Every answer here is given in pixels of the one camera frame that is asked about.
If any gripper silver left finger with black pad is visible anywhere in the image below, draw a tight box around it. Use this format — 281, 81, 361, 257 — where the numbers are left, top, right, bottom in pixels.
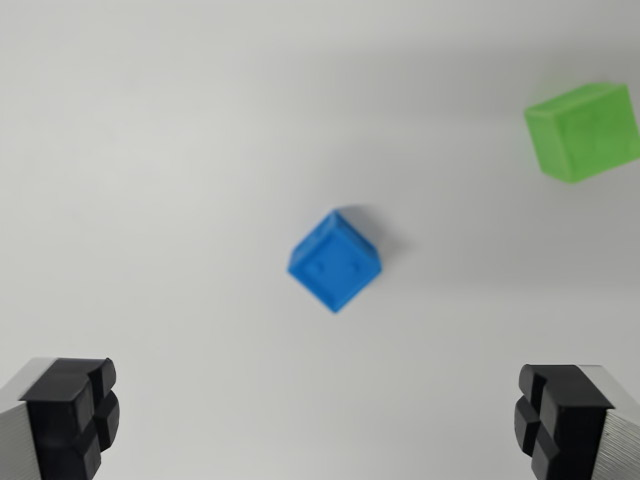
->
0, 356, 121, 480

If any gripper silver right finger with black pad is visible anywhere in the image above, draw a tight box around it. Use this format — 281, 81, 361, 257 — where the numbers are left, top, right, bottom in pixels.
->
513, 363, 640, 480

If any blue rubber cube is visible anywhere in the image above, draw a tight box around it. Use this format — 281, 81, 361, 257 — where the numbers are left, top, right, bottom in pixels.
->
287, 208, 385, 315

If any green rubber cube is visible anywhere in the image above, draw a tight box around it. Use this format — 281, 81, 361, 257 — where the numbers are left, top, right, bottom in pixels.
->
523, 81, 640, 185

